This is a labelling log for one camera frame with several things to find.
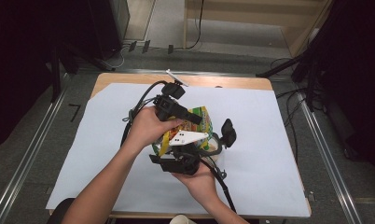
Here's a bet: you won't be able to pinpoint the yellow green spout pouch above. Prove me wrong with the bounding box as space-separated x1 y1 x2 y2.
151 105 215 157

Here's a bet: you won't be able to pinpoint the metal floor rail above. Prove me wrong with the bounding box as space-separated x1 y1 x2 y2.
296 88 363 224
0 73 72 224
76 68 258 77

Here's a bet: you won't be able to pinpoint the person's right hand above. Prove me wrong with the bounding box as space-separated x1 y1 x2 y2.
171 162 220 205

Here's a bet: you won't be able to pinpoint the thin black hanging cable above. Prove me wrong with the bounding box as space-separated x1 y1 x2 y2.
173 0 205 50

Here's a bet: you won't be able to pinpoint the dark curtain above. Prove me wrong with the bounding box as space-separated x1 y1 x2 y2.
311 0 375 172
0 0 95 152

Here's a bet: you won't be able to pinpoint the black cabinet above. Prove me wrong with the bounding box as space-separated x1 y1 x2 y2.
87 0 131 61

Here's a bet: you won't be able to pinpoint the black metal stand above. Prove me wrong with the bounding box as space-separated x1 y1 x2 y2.
49 40 117 104
256 31 322 113

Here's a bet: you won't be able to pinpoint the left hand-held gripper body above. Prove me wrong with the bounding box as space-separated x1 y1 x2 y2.
152 68 190 123

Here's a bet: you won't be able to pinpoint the wooden table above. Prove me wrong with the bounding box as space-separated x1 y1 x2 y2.
49 72 313 220

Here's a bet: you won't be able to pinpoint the white floor cable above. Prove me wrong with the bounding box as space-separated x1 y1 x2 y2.
98 45 137 70

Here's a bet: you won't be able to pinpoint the person's left hand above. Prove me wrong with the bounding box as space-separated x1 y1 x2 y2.
122 105 185 154

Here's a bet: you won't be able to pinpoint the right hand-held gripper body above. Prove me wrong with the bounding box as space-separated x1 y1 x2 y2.
168 130 210 176

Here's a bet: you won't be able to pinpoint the left hand-held gripper black cable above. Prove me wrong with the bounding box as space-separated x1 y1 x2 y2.
119 79 170 147

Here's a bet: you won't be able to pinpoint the black floor cables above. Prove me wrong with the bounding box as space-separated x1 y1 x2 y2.
270 56 328 164

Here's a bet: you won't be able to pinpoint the right hand-held gripper black cable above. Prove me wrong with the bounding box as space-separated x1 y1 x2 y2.
199 157 238 215

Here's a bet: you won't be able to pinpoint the hand-held gripper black cable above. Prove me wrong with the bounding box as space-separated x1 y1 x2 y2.
199 157 238 215
119 79 170 147

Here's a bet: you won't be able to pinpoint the light wooden frame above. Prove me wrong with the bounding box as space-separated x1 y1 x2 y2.
182 0 333 58

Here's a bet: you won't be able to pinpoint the white paper sheet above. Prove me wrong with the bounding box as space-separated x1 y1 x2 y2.
45 82 312 218

